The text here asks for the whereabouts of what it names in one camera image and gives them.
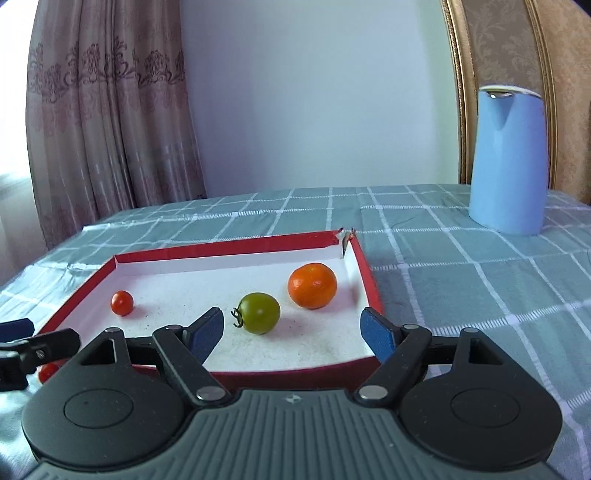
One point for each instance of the green tomato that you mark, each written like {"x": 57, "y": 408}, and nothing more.
{"x": 259, "y": 314}

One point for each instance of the red cardboard box lid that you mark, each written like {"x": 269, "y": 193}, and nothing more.
{"x": 207, "y": 286}

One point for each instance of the orange tomato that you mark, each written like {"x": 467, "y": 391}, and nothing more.
{"x": 312, "y": 286}

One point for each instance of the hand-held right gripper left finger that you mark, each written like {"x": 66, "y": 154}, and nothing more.
{"x": 210, "y": 333}

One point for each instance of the blue electric kettle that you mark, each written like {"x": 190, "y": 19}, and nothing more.
{"x": 508, "y": 161}

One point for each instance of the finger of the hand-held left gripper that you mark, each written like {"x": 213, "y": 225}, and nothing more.
{"x": 16, "y": 328}
{"x": 51, "y": 344}

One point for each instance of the green checkered tablecloth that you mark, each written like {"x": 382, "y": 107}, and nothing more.
{"x": 461, "y": 286}

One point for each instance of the red cherry tomato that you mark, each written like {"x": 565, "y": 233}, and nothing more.
{"x": 46, "y": 374}
{"x": 122, "y": 303}

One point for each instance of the patterned pink curtain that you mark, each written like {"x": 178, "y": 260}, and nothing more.
{"x": 115, "y": 115}

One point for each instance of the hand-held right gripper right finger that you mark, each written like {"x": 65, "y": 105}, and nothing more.
{"x": 376, "y": 334}

